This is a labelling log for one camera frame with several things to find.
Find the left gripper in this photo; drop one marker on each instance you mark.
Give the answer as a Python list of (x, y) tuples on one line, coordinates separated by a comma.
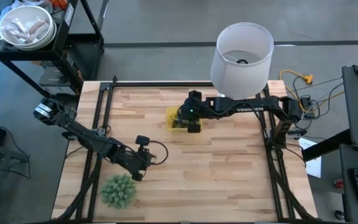
[(135, 160)]

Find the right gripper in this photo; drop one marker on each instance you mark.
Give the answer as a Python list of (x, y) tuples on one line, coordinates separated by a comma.
[(194, 115)]

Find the wide black rubber band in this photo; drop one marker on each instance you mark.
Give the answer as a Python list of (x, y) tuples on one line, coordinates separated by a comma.
[(176, 124)]

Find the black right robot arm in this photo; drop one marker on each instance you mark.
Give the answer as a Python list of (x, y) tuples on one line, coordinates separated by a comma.
[(244, 107)]

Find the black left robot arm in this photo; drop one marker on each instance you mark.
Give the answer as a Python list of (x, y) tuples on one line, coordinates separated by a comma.
[(82, 137)]

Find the yellow translucent plastic bin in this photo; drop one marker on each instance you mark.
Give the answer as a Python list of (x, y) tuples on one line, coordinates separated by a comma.
[(170, 116)]

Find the green artificial plant ball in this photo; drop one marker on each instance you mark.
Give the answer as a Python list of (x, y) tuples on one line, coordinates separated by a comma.
[(118, 191)]

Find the silver lamp with white shade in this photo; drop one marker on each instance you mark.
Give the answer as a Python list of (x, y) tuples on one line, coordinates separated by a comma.
[(241, 77)]

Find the black power adapter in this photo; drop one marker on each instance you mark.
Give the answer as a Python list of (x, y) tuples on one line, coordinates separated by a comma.
[(308, 107)]

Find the black utility cart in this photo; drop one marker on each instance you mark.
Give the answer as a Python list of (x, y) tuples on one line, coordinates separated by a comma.
[(85, 56)]

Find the grey box on shelf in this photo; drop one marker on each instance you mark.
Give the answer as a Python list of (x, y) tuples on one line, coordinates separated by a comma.
[(53, 79)]

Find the white paper sheet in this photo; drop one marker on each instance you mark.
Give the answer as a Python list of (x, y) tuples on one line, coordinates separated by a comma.
[(314, 168)]

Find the black table beam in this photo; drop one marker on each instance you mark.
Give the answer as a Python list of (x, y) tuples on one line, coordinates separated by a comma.
[(328, 144)]

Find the red can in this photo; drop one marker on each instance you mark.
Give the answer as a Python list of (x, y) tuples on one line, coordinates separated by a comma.
[(338, 183)]

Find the clear packet of sausages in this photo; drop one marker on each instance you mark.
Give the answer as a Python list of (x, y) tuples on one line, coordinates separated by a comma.
[(38, 28), (15, 30)]

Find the clear plastic bag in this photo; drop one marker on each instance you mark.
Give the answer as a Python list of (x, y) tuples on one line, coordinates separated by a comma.
[(39, 4)]

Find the white bowl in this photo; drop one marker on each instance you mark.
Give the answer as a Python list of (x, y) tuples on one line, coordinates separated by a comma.
[(26, 12)]

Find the black aluminium table frame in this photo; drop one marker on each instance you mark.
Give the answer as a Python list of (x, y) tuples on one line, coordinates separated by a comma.
[(129, 84)]

